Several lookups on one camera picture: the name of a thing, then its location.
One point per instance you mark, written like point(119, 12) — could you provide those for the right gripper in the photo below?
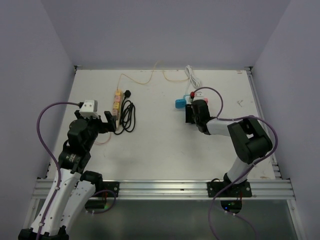
point(188, 111)

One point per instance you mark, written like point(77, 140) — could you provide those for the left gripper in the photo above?
point(110, 126)

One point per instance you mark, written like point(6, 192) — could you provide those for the blue plug adapter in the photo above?
point(180, 103)

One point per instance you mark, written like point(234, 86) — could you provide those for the teal power strip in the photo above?
point(187, 99)

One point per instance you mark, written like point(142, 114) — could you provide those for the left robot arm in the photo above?
point(72, 186)

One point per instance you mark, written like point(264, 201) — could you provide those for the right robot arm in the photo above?
point(249, 139)

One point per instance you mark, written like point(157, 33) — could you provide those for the beige multicolour power strip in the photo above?
point(117, 106)

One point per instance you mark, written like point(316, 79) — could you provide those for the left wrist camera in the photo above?
point(89, 109)

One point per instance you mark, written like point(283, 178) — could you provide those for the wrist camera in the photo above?
point(196, 96)
point(89, 109)

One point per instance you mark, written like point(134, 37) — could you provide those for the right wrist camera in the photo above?
point(196, 96)

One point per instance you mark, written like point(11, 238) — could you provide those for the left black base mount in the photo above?
point(112, 186)

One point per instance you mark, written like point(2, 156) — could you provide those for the aluminium front rail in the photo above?
point(258, 189)

